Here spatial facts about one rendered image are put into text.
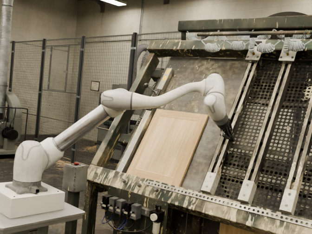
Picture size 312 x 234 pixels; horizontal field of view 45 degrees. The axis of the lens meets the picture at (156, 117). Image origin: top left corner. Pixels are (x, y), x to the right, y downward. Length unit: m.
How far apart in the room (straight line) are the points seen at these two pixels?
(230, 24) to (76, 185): 1.88
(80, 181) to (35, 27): 9.17
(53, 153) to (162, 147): 0.76
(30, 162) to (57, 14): 9.94
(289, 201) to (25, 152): 1.45
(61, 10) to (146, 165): 9.75
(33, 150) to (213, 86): 1.08
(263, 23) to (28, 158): 2.15
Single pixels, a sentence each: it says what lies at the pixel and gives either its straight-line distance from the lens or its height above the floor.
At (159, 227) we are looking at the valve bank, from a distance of 2.44.
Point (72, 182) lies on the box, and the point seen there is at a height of 0.82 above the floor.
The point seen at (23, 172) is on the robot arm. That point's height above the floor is 0.97.
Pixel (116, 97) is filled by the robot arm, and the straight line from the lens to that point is 2.09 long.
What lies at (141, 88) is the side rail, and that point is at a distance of 3.11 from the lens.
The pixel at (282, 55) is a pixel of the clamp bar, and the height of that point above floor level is 1.81.
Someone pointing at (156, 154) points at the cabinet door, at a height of 1.05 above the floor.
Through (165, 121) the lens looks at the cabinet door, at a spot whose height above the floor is 1.28.
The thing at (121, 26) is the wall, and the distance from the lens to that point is 10.55.
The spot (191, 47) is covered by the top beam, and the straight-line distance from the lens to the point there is 3.02.
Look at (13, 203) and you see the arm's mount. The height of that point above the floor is 0.83.
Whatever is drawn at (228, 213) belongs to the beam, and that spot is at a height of 0.84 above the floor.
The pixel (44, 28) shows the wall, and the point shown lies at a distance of 11.67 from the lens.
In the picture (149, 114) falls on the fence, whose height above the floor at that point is 1.32.
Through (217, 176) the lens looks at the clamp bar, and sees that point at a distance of 2.32.
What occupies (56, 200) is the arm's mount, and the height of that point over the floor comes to 0.81.
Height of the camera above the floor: 1.45
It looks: 3 degrees down
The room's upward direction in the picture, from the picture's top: 6 degrees clockwise
